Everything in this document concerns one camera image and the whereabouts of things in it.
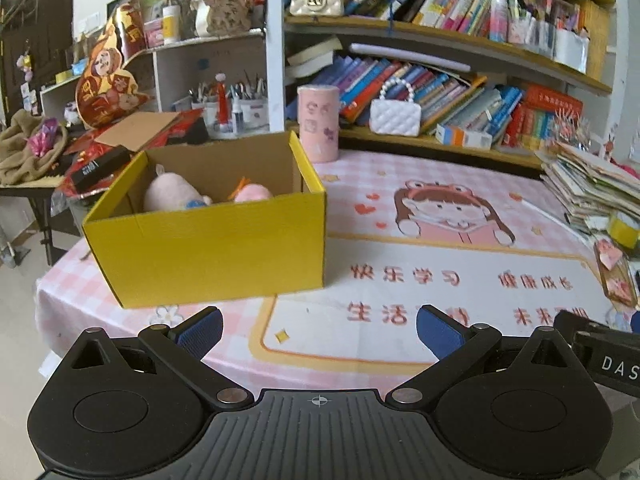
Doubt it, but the small pink plush chick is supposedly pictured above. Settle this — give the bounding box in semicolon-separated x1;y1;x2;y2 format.
229;177;272;204

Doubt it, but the green caterpillar toy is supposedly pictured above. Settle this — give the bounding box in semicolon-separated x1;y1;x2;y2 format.
186;200;207;209

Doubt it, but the yellow cardboard box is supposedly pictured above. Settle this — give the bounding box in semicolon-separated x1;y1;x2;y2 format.
82;132;328;308

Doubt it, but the pile of papers and booklets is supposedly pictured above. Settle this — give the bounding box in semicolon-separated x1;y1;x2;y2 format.
537;143;639;238

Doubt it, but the orange white blue carton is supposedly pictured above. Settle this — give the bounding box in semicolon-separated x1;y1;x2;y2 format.
435;125;492;151

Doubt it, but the white quilted pearl purse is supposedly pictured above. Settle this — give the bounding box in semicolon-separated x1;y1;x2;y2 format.
369;77;422;136

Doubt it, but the pink cylindrical container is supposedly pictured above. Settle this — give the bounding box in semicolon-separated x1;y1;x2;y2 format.
297;84;340;164

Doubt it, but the brown flat cardboard sheet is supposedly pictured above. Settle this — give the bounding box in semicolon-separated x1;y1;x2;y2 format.
96;112;179;152

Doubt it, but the white cubby shelf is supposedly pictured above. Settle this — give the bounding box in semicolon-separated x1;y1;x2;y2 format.
38;29;271;141

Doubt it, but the large pink plush toy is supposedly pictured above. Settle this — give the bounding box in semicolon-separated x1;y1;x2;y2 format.
143;165;213;212

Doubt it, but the brown plush blanket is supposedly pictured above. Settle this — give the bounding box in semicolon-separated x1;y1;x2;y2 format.
1;110;68;186

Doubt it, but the black rectangular box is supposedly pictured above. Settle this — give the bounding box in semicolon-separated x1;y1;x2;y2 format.
70;145;131;193

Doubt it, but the red cartoon paper decoration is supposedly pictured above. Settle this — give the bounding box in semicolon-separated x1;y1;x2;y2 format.
75;0;150;128

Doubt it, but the pink printed table mat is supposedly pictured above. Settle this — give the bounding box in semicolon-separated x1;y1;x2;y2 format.
36;151;628;390

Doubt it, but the wooden bookshelf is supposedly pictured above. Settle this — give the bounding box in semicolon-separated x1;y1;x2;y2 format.
265;0;629;178

